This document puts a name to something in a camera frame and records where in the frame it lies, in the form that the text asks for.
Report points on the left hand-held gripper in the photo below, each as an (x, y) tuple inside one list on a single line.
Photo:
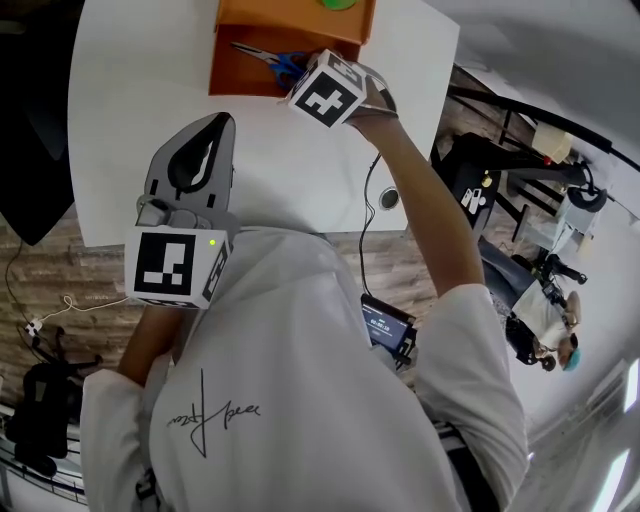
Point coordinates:
[(165, 265)]

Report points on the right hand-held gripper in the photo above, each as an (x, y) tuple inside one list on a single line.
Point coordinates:
[(325, 97)]

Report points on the orange open-front box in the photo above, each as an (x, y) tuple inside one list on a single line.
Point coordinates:
[(240, 75)]

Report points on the person's left forearm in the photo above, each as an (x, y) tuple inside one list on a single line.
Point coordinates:
[(150, 345)]

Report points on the person's right forearm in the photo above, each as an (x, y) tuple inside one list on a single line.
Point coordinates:
[(425, 200)]

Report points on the cream plastic connector housing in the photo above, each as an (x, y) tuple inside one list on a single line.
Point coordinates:
[(552, 142)]

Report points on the white table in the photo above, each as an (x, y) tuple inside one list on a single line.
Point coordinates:
[(150, 100)]

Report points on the green plastic bottle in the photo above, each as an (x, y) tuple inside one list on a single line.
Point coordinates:
[(337, 4)]

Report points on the large black office chair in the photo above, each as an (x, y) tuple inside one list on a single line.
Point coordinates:
[(30, 150)]

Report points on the white charger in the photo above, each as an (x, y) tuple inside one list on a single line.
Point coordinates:
[(467, 197)]

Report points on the small white adapter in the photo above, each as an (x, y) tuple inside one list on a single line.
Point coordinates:
[(34, 328)]

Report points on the black chair with armrest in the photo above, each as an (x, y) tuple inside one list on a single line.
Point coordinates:
[(530, 175)]

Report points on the black screen device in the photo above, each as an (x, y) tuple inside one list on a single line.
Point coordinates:
[(387, 325)]

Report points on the person's white shirt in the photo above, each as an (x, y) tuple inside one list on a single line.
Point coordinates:
[(300, 400)]

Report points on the black curved bar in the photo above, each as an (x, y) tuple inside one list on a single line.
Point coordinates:
[(575, 131)]

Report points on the black swivel chair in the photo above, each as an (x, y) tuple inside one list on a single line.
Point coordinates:
[(40, 410)]

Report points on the left hand-held gripper camera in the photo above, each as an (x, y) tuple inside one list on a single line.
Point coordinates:
[(150, 212)]

